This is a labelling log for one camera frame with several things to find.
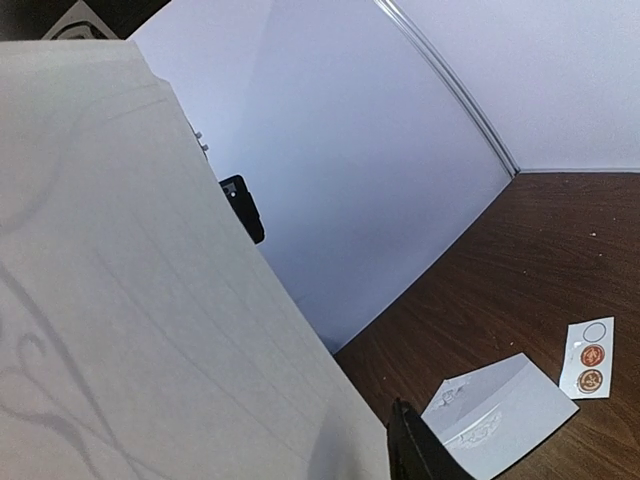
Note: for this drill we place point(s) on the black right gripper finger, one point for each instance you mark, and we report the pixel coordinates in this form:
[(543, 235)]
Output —
[(414, 450)]

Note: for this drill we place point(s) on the grey envelope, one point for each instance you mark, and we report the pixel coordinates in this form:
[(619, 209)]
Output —
[(490, 418)]

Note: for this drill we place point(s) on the brown seal sticker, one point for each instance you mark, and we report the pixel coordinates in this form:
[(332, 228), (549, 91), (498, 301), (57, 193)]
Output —
[(589, 381)]

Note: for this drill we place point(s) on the red seal sticker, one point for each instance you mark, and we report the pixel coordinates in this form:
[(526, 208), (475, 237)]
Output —
[(592, 355)]

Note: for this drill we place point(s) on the white sticker sheet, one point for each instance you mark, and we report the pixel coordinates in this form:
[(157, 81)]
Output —
[(579, 335)]

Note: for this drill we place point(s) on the left aluminium frame post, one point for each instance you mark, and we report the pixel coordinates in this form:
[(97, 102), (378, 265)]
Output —
[(446, 74)]

